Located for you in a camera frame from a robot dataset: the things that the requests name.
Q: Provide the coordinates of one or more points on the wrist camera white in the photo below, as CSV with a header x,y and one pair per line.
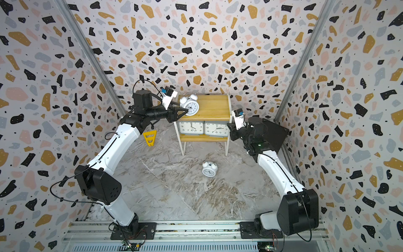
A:
x,y
168,94
239,118

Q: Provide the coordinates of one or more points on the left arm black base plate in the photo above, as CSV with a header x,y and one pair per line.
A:
x,y
139,231

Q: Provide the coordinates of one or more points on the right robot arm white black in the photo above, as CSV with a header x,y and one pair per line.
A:
x,y
299,207

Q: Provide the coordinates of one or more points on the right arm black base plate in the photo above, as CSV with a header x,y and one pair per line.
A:
x,y
254,230

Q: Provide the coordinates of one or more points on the black flat case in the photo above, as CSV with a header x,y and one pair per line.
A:
x,y
275,134

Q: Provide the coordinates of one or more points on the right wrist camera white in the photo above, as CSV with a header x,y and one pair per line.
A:
x,y
239,118

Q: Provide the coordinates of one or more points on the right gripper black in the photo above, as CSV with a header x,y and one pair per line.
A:
x,y
233,132

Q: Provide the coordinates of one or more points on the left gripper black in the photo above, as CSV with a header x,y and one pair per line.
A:
x,y
172,117

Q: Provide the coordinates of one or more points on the wooden two-tier shelf white frame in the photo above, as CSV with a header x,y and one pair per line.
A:
x,y
206,120

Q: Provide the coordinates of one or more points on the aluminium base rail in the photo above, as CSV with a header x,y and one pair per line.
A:
x,y
191,236

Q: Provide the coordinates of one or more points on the yellow plastic triangular piece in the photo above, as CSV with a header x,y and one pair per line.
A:
x,y
150,137

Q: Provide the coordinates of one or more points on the white twin-bell alarm clock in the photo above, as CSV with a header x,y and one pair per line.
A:
x,y
190,103
209,169

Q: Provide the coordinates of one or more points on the grey rectangular alarm clock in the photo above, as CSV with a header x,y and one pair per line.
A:
x,y
191,127
216,129

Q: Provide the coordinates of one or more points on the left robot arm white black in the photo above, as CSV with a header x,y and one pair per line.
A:
x,y
96,179

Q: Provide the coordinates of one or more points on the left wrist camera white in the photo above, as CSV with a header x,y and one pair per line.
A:
x,y
168,94

